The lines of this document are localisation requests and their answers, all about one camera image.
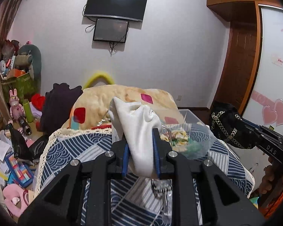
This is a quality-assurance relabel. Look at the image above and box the large black wall television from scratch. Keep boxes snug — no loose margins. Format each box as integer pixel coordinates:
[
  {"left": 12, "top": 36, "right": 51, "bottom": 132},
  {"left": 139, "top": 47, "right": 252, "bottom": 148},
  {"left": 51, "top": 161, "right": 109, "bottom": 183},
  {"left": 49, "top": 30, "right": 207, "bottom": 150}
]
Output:
[{"left": 83, "top": 0, "right": 147, "bottom": 22}]

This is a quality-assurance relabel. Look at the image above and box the green bottle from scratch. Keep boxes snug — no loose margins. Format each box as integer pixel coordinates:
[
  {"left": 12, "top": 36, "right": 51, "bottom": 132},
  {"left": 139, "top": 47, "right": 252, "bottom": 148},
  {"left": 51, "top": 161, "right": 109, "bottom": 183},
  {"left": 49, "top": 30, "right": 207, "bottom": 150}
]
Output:
[{"left": 23, "top": 99, "right": 34, "bottom": 123}]

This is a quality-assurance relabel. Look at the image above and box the green cardboard box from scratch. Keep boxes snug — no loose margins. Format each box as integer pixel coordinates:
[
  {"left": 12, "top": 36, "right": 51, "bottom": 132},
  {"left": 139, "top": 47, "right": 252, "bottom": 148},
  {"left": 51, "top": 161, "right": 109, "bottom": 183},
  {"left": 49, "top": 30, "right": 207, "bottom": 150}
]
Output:
[{"left": 1, "top": 73, "right": 38, "bottom": 102}]

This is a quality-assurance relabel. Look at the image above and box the clear plastic storage bin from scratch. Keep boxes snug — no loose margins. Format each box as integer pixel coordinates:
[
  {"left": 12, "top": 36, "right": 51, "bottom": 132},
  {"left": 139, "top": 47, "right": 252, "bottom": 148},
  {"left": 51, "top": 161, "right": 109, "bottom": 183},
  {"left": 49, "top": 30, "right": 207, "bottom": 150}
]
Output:
[{"left": 159, "top": 123, "right": 216, "bottom": 154}]

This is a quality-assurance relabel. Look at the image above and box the black white striped cord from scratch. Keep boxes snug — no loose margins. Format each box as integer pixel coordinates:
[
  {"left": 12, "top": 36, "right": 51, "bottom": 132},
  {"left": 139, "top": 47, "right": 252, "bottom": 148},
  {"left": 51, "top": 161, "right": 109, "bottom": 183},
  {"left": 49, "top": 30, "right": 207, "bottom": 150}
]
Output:
[{"left": 151, "top": 178, "right": 173, "bottom": 201}]

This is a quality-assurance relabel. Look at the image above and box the pink plush toy on floor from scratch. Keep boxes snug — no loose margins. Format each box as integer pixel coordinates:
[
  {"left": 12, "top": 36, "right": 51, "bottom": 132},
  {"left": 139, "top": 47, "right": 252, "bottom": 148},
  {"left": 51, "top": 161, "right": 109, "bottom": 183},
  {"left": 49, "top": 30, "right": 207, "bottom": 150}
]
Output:
[{"left": 3, "top": 184, "right": 29, "bottom": 217}]

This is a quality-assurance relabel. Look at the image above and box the white wardrobe with hearts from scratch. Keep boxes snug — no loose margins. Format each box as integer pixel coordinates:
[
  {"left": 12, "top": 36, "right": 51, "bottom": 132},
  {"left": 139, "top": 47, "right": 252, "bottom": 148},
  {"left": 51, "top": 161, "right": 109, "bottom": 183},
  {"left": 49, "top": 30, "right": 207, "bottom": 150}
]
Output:
[{"left": 243, "top": 5, "right": 283, "bottom": 135}]

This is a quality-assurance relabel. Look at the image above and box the floral yellow white cloth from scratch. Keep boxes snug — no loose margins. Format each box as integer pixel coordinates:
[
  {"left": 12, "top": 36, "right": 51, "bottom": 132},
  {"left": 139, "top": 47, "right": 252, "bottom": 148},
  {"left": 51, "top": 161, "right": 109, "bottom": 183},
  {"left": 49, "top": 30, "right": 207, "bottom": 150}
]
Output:
[{"left": 160, "top": 127, "right": 189, "bottom": 146}]

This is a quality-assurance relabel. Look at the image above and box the person's right hand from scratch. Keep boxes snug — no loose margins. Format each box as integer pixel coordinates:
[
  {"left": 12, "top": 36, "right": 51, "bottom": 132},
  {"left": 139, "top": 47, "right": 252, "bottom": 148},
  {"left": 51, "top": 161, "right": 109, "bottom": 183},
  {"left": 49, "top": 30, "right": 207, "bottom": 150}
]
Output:
[{"left": 259, "top": 157, "right": 283, "bottom": 197}]

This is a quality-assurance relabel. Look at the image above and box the blue white patterned bedspread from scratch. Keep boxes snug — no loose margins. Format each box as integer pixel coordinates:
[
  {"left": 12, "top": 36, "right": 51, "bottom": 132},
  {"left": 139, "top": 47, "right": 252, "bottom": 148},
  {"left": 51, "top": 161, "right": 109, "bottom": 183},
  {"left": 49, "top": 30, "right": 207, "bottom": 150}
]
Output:
[{"left": 35, "top": 129, "right": 255, "bottom": 225}]

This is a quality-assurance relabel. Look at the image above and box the pink rabbit figurine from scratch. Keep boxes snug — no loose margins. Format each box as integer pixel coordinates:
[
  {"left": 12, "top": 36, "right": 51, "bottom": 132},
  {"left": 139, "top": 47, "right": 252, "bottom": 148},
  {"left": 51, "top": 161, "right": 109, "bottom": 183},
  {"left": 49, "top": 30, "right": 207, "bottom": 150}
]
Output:
[{"left": 9, "top": 88, "right": 25, "bottom": 122}]

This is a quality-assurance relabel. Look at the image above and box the brown wooden door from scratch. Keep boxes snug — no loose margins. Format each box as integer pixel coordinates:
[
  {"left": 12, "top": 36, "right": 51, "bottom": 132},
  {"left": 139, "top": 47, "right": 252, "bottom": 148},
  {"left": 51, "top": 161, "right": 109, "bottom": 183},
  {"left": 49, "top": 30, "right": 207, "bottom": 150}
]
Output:
[{"left": 206, "top": 0, "right": 260, "bottom": 113}]

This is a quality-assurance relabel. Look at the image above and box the small black wall monitor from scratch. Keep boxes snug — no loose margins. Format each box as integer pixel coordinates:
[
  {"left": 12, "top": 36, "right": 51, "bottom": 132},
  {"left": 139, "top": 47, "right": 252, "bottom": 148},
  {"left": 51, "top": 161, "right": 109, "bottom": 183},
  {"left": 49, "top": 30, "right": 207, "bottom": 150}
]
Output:
[{"left": 93, "top": 18, "right": 129, "bottom": 43}]

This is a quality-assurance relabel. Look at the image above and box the grey green plush toy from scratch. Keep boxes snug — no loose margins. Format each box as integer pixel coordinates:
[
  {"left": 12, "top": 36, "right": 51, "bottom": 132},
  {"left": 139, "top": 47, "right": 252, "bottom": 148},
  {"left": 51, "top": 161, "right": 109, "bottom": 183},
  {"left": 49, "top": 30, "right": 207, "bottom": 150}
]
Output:
[{"left": 15, "top": 44, "right": 42, "bottom": 83}]

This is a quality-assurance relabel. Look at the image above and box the beige patterned fleece blanket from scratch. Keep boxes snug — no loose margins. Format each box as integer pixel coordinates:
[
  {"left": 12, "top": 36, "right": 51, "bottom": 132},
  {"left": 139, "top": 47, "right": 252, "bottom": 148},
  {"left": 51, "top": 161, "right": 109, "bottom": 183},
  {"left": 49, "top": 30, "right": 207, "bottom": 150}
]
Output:
[{"left": 62, "top": 85, "right": 184, "bottom": 130}]

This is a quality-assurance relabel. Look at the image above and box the black bag with chain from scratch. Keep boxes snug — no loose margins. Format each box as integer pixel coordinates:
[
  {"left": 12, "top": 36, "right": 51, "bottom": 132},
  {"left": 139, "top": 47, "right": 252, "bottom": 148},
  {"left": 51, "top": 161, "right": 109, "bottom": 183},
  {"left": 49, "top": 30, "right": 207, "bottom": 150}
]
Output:
[{"left": 209, "top": 101, "right": 255, "bottom": 150}]

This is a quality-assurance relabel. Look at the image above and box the white cloth pouch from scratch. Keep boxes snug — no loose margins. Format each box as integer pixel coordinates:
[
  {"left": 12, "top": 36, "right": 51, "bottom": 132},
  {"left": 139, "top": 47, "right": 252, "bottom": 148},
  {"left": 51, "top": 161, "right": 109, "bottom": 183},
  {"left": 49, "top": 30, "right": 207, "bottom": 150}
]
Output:
[{"left": 108, "top": 97, "right": 162, "bottom": 178}]

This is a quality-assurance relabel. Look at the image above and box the dark purple clothing pile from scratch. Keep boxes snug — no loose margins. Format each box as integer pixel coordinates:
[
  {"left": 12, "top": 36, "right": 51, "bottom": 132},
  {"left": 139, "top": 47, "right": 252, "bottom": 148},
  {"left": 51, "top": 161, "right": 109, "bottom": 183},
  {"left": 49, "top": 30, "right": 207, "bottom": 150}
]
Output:
[{"left": 40, "top": 83, "right": 83, "bottom": 135}]

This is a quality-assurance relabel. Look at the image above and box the red plush item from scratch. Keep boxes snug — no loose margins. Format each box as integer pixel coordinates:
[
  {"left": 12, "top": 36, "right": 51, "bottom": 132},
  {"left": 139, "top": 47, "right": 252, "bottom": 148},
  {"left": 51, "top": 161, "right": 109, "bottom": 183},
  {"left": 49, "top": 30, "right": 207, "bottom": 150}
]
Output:
[{"left": 31, "top": 93, "right": 45, "bottom": 112}]

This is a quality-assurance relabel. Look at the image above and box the colourful book on floor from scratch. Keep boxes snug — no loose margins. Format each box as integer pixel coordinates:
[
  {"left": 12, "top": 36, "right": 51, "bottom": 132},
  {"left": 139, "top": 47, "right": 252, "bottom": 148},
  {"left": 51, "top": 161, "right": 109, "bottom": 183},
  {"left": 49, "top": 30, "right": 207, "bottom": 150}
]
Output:
[{"left": 4, "top": 153, "right": 34, "bottom": 188}]

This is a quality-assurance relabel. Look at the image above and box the green knitted cloth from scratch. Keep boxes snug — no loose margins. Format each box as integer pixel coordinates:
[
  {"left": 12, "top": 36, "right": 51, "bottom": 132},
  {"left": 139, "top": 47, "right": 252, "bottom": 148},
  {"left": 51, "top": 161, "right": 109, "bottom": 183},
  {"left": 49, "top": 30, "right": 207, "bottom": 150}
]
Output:
[{"left": 182, "top": 141, "right": 210, "bottom": 160}]

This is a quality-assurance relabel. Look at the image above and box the yellow plush ring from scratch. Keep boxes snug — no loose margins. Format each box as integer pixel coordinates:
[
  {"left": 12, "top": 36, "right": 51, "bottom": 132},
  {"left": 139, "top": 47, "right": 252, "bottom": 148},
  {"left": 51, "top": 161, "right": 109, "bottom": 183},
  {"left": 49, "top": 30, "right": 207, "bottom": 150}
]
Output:
[{"left": 83, "top": 70, "right": 115, "bottom": 90}]

